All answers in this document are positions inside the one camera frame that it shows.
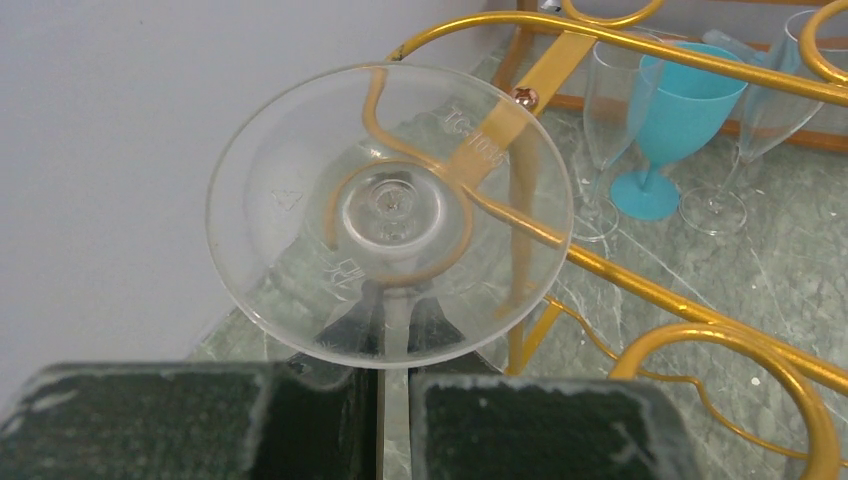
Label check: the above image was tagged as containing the blue plastic goblet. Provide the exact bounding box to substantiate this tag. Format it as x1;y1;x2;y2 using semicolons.
610;57;748;221

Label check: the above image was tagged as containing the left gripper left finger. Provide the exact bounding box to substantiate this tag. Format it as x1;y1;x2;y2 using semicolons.
0;291;380;480

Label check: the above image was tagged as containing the orange wooden shelf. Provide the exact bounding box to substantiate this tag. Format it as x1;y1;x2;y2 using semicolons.
525;32;753;165

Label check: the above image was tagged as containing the clear wine glass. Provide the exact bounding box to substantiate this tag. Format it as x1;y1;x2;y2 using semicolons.
205;62;574;479

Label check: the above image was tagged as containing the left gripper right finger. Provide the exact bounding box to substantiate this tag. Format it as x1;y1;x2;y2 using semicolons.
409;294;687;480

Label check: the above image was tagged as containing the gold wire wine glass rack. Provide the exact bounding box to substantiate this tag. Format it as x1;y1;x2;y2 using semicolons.
321;0;848;480

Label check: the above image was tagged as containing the clear flute glass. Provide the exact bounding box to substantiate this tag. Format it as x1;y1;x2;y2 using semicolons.
679;10;824;236
574;42;665;242

